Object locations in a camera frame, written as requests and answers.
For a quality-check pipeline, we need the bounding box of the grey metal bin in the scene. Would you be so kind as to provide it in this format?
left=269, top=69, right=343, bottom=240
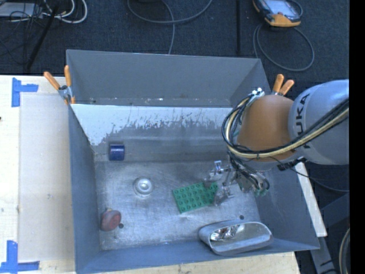
left=65, top=49, right=321, bottom=274

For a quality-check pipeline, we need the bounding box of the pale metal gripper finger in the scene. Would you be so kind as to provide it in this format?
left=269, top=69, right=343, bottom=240
left=203, top=160, right=230, bottom=188
left=213, top=184, right=236, bottom=207

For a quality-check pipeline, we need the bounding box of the red-brown round thing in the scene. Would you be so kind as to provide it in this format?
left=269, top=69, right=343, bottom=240
left=100, top=208, right=123, bottom=232

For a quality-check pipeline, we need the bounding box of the clear glass round thing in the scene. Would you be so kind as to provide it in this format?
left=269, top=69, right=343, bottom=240
left=132, top=176, right=153, bottom=198

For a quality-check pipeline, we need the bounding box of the green studded flat plate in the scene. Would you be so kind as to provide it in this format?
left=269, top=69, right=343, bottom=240
left=172, top=181, right=219, bottom=214

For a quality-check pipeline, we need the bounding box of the blue small block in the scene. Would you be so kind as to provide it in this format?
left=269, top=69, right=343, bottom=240
left=108, top=143, right=125, bottom=162

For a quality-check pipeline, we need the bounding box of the crumpled silver foil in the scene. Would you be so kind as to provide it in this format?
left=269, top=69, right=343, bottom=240
left=209, top=224, right=241, bottom=243

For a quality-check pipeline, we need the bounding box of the black cylinder on white bracket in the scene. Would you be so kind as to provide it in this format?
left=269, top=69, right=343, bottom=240
left=277, top=157, right=307, bottom=171

